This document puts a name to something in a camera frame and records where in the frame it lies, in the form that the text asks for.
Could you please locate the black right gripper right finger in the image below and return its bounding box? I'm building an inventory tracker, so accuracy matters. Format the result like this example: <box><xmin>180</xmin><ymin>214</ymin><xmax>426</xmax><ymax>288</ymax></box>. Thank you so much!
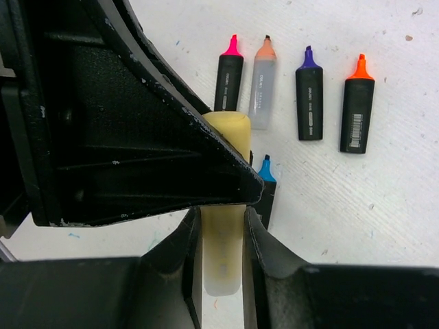
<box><xmin>242</xmin><ymin>206</ymin><xmax>322</xmax><ymax>328</ymax></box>

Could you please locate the black pink highlighter pen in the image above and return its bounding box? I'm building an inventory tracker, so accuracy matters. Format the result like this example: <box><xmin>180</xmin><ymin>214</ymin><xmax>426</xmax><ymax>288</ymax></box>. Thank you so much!
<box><xmin>213</xmin><ymin>34</ymin><xmax>244</xmax><ymax>111</ymax></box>

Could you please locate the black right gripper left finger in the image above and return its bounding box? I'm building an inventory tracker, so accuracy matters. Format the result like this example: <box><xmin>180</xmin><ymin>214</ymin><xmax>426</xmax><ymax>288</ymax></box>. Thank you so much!
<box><xmin>139</xmin><ymin>207</ymin><xmax>203</xmax><ymax>328</ymax></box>

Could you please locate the purple black highlighter pen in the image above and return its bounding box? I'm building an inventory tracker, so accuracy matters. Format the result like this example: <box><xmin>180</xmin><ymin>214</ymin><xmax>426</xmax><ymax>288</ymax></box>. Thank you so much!
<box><xmin>295</xmin><ymin>45</ymin><xmax>324</xmax><ymax>141</ymax></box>

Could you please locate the blue highlighter pen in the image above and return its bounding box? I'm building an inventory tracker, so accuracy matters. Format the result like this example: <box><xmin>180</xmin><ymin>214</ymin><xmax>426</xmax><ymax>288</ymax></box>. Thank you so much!
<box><xmin>254</xmin><ymin>154</ymin><xmax>277</xmax><ymax>230</ymax></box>

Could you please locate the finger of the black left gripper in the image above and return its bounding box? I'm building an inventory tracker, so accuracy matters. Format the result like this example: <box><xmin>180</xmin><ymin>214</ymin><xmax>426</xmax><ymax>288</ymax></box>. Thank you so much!
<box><xmin>1</xmin><ymin>1</ymin><xmax>263</xmax><ymax>227</ymax></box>
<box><xmin>112</xmin><ymin>0</ymin><xmax>254</xmax><ymax>165</ymax></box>

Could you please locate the orange black highlighter pen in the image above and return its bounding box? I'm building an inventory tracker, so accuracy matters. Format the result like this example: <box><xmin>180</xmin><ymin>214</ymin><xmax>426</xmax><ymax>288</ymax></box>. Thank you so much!
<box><xmin>340</xmin><ymin>53</ymin><xmax>375</xmax><ymax>154</ymax></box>

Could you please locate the yellow pastel highlighter pen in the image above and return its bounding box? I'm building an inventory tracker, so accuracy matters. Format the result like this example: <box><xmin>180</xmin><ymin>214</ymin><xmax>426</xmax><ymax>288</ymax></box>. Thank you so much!
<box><xmin>200</xmin><ymin>111</ymin><xmax>250</xmax><ymax>297</ymax></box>

